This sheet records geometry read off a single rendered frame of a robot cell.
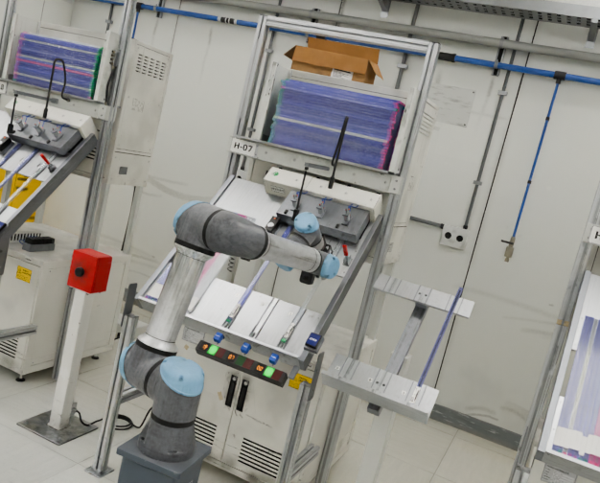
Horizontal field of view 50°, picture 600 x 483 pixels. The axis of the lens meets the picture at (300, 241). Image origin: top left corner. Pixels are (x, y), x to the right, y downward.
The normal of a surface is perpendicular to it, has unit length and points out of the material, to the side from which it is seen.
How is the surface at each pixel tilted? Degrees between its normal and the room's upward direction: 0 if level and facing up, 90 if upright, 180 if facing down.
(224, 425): 90
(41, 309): 90
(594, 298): 45
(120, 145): 90
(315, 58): 80
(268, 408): 90
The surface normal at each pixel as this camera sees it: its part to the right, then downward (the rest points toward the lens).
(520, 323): -0.39, 0.04
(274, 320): -0.11, -0.66
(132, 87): 0.89, 0.27
